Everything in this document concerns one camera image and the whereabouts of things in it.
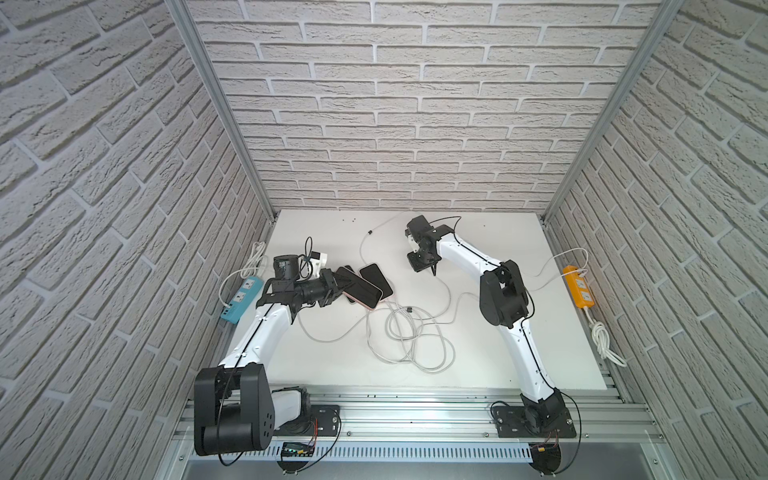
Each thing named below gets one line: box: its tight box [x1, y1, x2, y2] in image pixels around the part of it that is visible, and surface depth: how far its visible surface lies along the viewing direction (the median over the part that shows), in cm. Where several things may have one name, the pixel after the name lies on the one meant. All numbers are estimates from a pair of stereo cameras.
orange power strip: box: [562, 265, 595, 308], surface depth 102 cm
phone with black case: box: [336, 266, 384, 310], surface depth 80 cm
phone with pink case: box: [360, 263, 394, 301], surface depth 103 cm
